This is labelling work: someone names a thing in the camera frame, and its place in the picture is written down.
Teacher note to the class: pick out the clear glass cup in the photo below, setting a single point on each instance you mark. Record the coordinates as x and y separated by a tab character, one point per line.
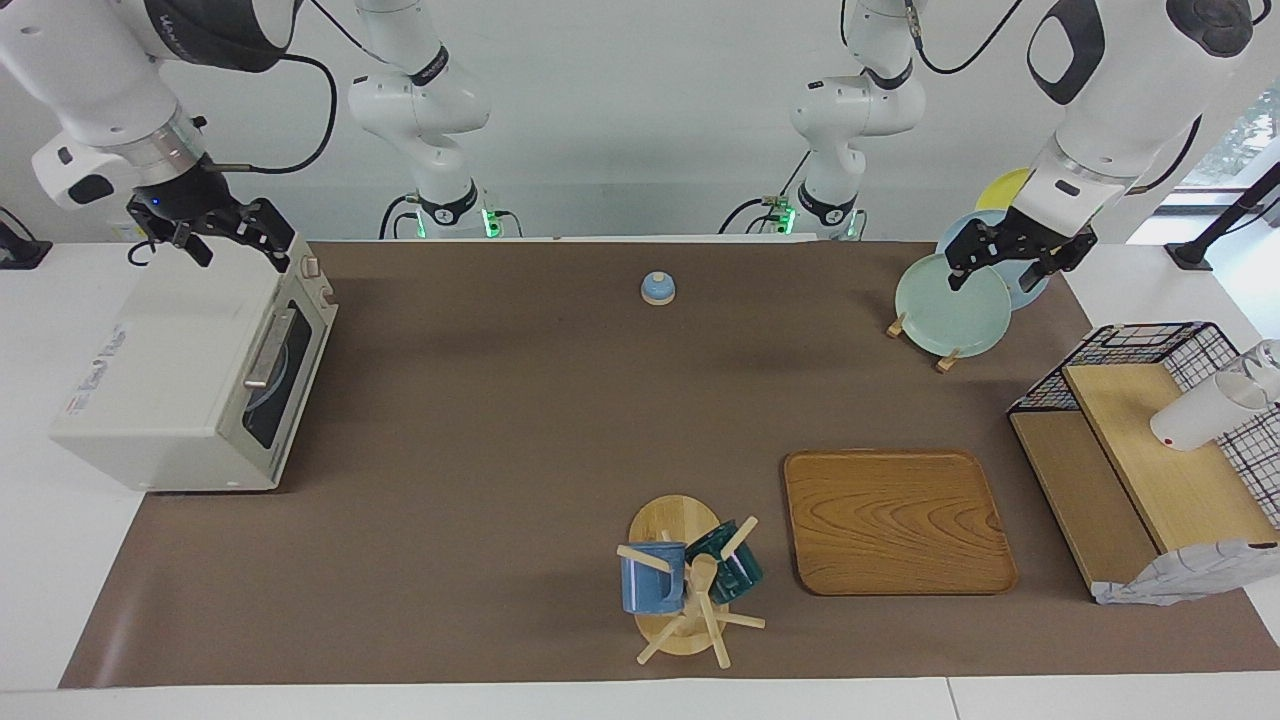
1262	365

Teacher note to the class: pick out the white toaster oven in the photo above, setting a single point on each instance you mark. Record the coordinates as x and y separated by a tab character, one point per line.
160	370

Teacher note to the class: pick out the wooden tray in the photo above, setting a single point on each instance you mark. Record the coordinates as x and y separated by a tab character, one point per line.
900	520

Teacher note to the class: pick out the pale green plate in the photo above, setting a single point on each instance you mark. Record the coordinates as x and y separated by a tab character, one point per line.
950	315

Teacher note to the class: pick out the light blue plate in rack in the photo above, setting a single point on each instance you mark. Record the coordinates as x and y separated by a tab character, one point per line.
1025	298

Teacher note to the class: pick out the brown table mat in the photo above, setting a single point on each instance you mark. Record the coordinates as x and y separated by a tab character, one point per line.
500	420

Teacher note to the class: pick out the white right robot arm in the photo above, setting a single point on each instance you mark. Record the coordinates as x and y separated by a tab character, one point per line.
100	90

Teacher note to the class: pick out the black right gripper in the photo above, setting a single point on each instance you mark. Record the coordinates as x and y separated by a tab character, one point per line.
190	200

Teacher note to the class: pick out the oven door with glass window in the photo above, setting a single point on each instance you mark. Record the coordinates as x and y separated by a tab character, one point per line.
300	400

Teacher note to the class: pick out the white cup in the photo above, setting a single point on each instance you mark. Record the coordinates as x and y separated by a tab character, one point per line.
1200	415

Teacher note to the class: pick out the wooden step shelf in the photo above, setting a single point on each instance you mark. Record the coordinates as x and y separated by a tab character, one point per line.
1150	450

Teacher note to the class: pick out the white marbled cloth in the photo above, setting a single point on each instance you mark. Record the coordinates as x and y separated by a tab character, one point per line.
1180	575

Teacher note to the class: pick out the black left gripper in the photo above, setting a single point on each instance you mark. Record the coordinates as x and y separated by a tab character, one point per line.
1040	240

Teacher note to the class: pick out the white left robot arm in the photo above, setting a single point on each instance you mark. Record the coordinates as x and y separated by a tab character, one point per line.
1130	90

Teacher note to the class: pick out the black clamp stand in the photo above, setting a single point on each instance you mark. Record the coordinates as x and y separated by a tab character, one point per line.
1190	255

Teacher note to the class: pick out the wooden mug tree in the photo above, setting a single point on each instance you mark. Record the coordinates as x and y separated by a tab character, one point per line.
670	520

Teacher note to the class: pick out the blue mug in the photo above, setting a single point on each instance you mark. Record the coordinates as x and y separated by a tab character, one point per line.
650	585

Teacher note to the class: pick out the dark green mug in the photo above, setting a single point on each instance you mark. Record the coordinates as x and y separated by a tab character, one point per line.
735	575

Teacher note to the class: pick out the wooden plate rack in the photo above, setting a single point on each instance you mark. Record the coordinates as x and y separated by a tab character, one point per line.
947	362

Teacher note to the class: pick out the yellow plate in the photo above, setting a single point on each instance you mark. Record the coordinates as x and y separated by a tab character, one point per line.
1003	190

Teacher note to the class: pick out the black table mount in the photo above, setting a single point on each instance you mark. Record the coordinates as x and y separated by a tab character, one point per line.
20	255

